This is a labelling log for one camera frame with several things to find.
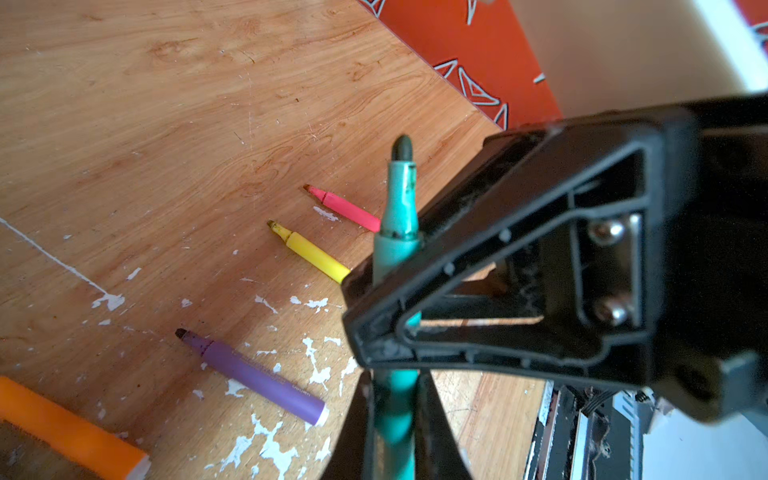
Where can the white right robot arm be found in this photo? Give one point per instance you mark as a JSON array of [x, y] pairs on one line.
[[605, 57]]

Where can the yellow highlighter pen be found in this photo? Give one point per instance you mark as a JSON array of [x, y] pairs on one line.
[[308, 251]]

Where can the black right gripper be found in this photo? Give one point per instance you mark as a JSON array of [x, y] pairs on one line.
[[711, 344]]

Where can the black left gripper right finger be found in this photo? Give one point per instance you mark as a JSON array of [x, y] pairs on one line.
[[437, 456]]

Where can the orange highlighter pen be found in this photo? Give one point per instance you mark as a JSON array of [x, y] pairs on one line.
[[70, 435]]

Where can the pink highlighter pen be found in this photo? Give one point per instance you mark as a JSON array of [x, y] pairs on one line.
[[345, 208]]

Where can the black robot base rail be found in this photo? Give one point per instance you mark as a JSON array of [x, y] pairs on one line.
[[589, 434]]

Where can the purple highlighter pen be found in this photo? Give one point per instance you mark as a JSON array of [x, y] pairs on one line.
[[230, 363]]

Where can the green highlighter pen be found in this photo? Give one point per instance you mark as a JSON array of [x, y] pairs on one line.
[[397, 240]]

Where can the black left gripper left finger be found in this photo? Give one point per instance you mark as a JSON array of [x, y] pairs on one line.
[[354, 454]]

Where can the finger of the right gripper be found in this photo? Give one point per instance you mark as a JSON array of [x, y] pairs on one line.
[[546, 255]]

